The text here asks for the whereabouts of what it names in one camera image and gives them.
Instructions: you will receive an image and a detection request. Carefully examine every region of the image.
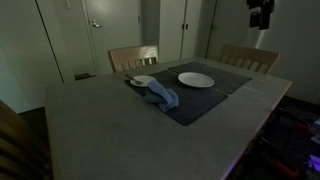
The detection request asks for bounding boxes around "plain interior door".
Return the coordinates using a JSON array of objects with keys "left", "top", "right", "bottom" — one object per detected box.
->
[{"left": 205, "top": 0, "right": 254, "bottom": 62}]

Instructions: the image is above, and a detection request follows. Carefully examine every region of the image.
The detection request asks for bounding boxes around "small white plate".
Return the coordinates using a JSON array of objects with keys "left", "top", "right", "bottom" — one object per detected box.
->
[{"left": 129, "top": 74, "right": 157, "bottom": 88}]

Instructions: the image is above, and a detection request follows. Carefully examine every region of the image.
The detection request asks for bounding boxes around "blue microfibre towel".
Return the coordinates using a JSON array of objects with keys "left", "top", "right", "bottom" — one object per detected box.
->
[{"left": 143, "top": 79, "right": 180, "bottom": 113}]

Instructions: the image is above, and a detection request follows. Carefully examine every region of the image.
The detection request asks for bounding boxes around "dark woven placemat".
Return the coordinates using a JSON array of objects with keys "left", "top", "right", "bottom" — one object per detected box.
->
[
  {"left": 124, "top": 68, "right": 230, "bottom": 127},
  {"left": 168, "top": 61, "right": 253, "bottom": 95}
]

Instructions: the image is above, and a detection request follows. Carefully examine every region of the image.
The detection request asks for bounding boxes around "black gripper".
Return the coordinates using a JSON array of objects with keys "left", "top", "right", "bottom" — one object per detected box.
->
[{"left": 246, "top": 0, "right": 276, "bottom": 31}]

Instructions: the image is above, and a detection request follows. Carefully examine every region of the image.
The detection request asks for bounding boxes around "silver door lever handle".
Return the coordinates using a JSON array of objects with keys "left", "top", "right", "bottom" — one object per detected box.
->
[{"left": 90, "top": 19, "right": 103, "bottom": 29}]

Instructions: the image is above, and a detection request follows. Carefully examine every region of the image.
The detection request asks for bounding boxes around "red handled bar clamp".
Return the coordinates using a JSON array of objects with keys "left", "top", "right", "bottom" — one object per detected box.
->
[{"left": 259, "top": 138, "right": 302, "bottom": 178}]

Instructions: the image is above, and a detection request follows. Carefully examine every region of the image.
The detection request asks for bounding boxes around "white door with lever handle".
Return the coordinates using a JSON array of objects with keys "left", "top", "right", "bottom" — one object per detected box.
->
[{"left": 81, "top": 0, "right": 143, "bottom": 76}]

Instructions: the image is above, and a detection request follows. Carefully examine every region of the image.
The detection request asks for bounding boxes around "black floor door stop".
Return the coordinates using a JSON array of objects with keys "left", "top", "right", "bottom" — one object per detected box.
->
[{"left": 73, "top": 72, "right": 98, "bottom": 81}]

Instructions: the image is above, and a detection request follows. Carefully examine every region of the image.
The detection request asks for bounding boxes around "metal spoon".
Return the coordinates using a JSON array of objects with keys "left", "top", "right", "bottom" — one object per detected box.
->
[{"left": 124, "top": 73, "right": 144, "bottom": 86}]

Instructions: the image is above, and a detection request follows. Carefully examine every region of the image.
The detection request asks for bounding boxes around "large white plate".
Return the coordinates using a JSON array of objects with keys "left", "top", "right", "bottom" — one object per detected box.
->
[{"left": 177, "top": 71, "right": 215, "bottom": 89}]

